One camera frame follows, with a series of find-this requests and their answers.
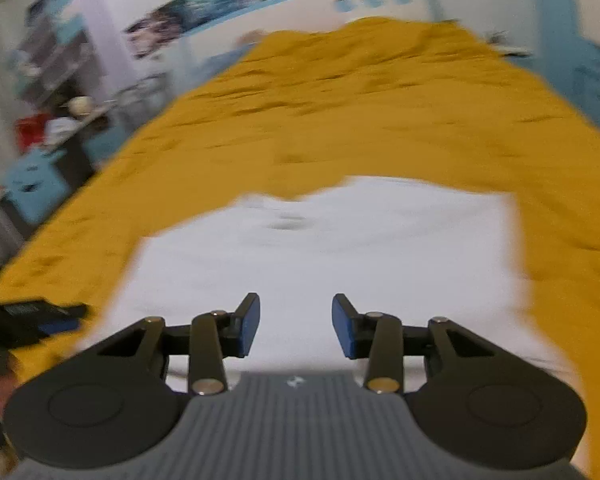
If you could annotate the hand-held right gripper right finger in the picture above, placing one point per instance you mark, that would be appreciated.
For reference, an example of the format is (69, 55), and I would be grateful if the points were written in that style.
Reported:
(342, 327)

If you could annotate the red bag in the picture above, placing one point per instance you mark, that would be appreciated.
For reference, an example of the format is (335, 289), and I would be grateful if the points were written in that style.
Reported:
(30, 132)

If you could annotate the pink-toned wall poster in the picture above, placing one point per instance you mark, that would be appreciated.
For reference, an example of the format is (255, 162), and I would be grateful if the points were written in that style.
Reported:
(152, 32)

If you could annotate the blue smiley-face chair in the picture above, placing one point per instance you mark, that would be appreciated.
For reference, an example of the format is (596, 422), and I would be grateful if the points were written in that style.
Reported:
(32, 182)

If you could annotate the white and blue desk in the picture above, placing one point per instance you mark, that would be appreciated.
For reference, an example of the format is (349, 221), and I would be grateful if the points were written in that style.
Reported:
(87, 135)

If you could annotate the white plastic bag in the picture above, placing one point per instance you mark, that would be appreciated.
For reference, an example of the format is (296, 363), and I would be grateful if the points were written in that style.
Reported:
(61, 127)

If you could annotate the white and blue headboard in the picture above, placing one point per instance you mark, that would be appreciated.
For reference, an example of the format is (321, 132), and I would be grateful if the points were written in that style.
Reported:
(320, 7)

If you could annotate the blue and white wardrobe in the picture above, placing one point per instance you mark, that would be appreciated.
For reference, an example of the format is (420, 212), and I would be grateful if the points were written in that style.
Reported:
(580, 35)

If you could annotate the green-toned wall poster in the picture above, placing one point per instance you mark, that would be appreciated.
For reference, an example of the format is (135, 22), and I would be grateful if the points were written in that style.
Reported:
(205, 7)

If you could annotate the mustard yellow quilted blanket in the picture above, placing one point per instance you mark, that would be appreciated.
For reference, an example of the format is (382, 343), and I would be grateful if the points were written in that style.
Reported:
(355, 110)

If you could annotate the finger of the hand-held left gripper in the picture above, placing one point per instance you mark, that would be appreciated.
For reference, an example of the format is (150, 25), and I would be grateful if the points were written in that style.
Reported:
(55, 324)

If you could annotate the white printed sweatshirt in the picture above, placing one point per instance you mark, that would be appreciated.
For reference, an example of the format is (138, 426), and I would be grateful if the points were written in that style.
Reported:
(330, 255)

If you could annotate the white wall bookshelf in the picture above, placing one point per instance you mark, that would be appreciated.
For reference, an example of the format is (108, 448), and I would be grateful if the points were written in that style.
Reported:
(55, 45)

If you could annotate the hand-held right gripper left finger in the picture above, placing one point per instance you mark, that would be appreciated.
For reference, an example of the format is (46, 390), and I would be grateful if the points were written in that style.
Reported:
(247, 327)

